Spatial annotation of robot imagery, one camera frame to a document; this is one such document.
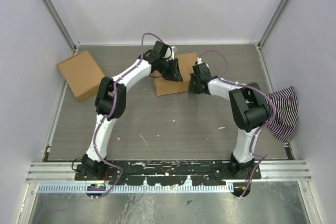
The white slotted cable duct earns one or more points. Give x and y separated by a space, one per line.
124 189

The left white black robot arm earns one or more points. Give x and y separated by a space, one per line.
111 102

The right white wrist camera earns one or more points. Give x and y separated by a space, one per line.
199 61

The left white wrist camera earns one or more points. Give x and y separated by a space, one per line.
173 50

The brown cardboard box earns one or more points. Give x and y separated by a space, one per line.
166 87
83 75

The aluminium front rail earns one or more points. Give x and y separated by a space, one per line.
277 170

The striped purple white cloth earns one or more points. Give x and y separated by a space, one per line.
286 119

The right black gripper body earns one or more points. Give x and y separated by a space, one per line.
193 86

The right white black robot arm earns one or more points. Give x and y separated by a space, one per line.
249 109

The folded brown cardboard box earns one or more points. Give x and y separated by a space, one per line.
83 75

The right aluminium corner post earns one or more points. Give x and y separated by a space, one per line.
273 21

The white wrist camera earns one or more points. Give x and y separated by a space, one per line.
173 50
199 61

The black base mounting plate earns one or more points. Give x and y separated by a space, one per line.
163 172

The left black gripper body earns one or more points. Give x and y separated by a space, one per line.
167 68

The left aluminium corner post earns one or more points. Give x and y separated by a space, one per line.
59 16

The aluminium corner post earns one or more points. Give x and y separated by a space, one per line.
59 16
273 21

